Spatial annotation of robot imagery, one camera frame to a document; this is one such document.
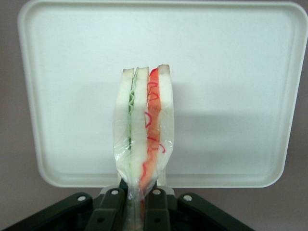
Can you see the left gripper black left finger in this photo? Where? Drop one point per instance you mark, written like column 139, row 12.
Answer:
column 108, row 211

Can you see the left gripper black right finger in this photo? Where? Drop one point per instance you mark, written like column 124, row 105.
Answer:
column 157, row 211

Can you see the plastic-wrapped triangle sandwich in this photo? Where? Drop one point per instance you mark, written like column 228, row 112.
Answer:
column 139, row 125

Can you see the cream rectangular plastic tray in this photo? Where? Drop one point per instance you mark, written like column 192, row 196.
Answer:
column 216, row 84

